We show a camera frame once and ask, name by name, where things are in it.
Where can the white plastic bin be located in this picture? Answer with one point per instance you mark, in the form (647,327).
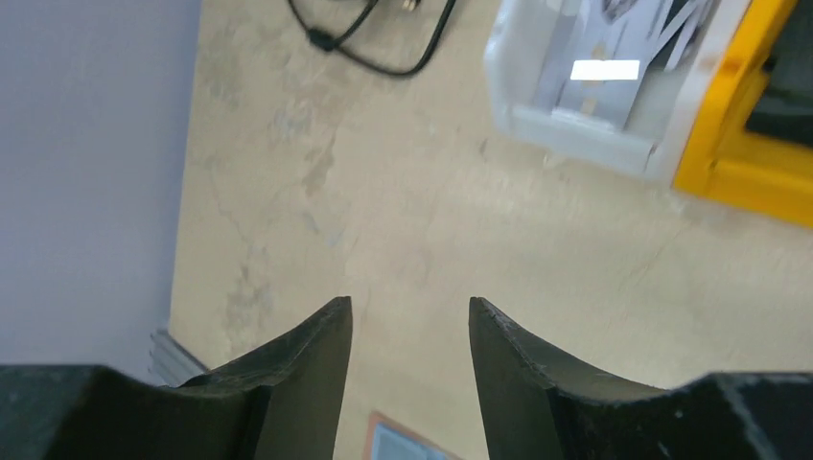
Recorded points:
(652,143)

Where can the black cards stack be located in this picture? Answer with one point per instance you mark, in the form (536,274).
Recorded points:
(784,109)

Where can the pink leather card holder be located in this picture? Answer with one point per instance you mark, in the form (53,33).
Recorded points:
(387,439)

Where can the white cards stack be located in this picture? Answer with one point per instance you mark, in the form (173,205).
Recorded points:
(600,52)

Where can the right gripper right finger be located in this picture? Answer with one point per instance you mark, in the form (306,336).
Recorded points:
(540,402)

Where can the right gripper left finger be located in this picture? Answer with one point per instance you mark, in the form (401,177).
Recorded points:
(282,400)

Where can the yellow bin with black cards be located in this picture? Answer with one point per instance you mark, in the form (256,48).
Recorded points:
(750,145)

